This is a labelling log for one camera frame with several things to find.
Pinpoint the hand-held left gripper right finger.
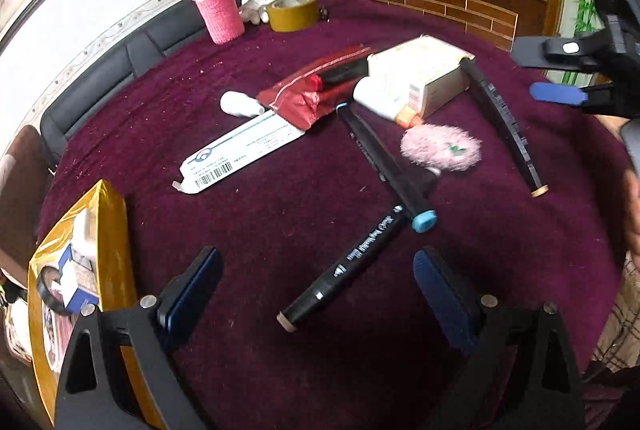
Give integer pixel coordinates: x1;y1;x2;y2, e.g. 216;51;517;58
413;247;586;430

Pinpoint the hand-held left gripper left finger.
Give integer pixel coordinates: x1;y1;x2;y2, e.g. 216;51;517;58
54;246;224;430

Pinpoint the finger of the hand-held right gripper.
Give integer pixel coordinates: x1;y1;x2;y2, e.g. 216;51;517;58
530;81;623;116
510;34;617;72

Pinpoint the black comb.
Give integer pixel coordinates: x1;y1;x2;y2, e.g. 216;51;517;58
459;57;551;198

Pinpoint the yellow cardboard box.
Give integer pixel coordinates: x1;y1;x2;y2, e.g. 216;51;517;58
27;180;166;430

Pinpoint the black marker brown cap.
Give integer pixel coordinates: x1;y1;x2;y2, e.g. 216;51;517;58
276;205;405;336

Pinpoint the pink fluffy pompom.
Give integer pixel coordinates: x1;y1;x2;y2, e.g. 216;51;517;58
400;122;483;176

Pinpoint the white medicine box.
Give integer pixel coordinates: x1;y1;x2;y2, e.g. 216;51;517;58
367;35;476;120

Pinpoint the black marker blue cap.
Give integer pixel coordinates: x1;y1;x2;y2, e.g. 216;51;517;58
336;102;439;233

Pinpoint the white tube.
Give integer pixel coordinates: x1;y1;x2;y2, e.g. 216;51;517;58
221;90;266;118

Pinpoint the maroon velvet tablecloth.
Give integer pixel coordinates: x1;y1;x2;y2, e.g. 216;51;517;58
37;0;633;430

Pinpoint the blue and white small box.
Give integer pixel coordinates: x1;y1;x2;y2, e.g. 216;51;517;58
57;244;99;312

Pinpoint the white block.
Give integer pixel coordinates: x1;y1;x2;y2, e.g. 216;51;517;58
70;209;99;262

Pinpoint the black tape roll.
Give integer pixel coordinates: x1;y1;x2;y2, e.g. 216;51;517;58
37;265;76;317

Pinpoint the flat white carton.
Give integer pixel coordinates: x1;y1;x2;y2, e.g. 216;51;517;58
172;112;306;196

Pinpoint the plaid cloth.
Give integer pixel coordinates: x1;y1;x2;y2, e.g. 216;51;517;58
592;252;640;373

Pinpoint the white rounded bottle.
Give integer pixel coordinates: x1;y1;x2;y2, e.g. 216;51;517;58
352;77;402;121

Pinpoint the brown upholstered chair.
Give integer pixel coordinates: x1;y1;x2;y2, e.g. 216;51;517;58
0;125;56;273

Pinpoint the black marker red cap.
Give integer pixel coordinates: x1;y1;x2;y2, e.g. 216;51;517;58
310;59;371;92

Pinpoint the red foil packet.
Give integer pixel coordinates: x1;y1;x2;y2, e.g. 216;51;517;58
256;45;373;131

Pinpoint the black leather sofa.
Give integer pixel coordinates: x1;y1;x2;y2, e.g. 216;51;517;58
39;0;211;171

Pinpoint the yellow tape roll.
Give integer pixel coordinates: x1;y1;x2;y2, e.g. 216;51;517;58
266;0;320;33

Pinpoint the pink knitted bottle sleeve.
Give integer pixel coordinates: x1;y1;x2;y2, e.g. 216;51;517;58
191;0;246;45

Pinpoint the white plush toy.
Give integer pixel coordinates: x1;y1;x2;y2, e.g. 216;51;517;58
239;0;272;25

